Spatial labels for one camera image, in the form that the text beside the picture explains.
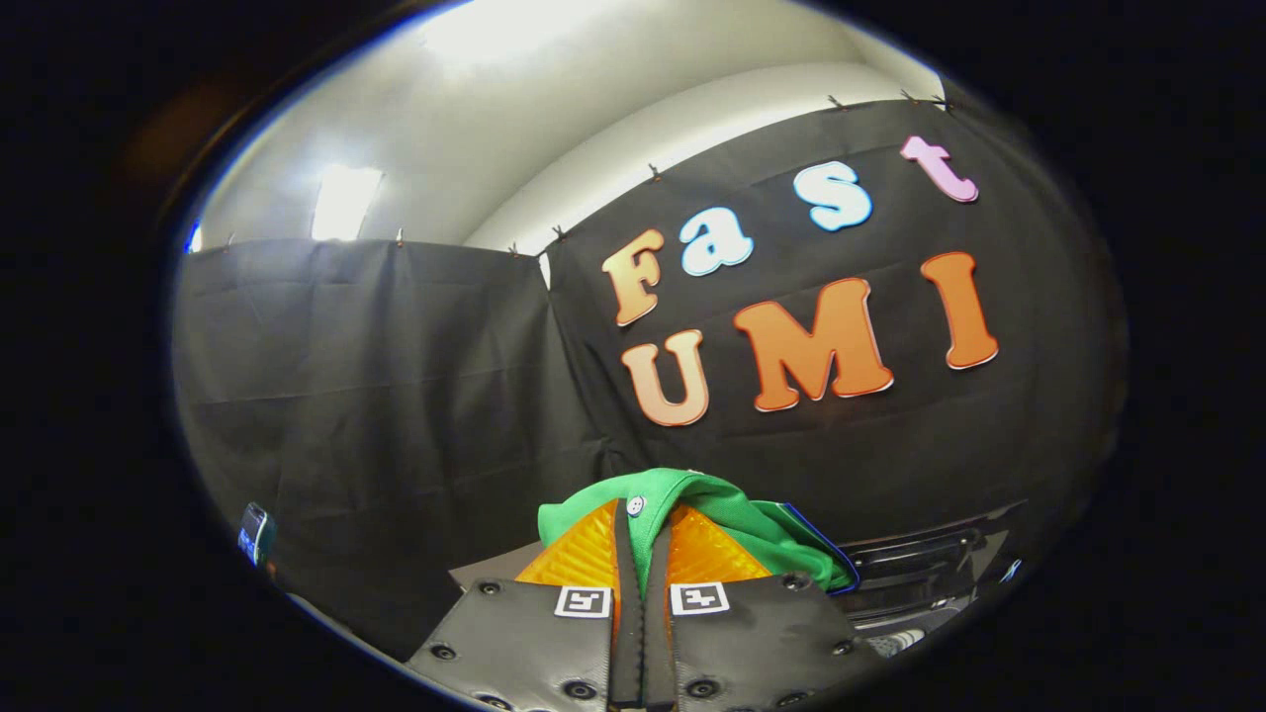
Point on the row of small black clips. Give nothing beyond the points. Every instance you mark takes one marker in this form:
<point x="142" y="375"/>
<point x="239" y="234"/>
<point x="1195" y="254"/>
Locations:
<point x="654" y="171"/>

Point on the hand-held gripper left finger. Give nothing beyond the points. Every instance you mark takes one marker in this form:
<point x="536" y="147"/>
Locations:
<point x="625" y="633"/>

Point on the ceiling light panel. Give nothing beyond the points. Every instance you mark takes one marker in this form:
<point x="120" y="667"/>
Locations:
<point x="341" y="198"/>

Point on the black backdrop cloth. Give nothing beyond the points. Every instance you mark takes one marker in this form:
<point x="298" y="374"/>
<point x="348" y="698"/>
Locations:
<point x="396" y="396"/>

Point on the green polo shirt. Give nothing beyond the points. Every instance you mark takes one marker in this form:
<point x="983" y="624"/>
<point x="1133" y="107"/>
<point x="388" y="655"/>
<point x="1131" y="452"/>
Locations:
<point x="712" y="494"/>

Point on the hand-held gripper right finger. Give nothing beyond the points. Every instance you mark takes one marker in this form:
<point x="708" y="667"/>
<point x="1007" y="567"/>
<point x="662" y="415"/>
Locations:
<point x="657" y="633"/>

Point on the smartphone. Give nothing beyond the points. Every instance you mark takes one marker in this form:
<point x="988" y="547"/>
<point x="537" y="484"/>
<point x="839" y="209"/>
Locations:
<point x="253" y="534"/>

